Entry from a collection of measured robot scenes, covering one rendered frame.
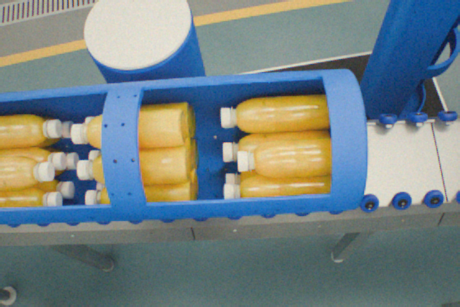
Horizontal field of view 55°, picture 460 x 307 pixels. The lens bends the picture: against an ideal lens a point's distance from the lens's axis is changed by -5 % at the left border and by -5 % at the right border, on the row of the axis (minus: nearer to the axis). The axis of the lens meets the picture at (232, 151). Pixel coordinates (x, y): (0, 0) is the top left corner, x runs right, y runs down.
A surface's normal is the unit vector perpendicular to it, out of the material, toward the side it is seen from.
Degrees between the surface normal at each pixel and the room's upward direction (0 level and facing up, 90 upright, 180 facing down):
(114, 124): 2
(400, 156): 0
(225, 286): 0
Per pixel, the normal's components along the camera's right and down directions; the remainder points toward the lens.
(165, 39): -0.07, -0.37
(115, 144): -0.05, -0.08
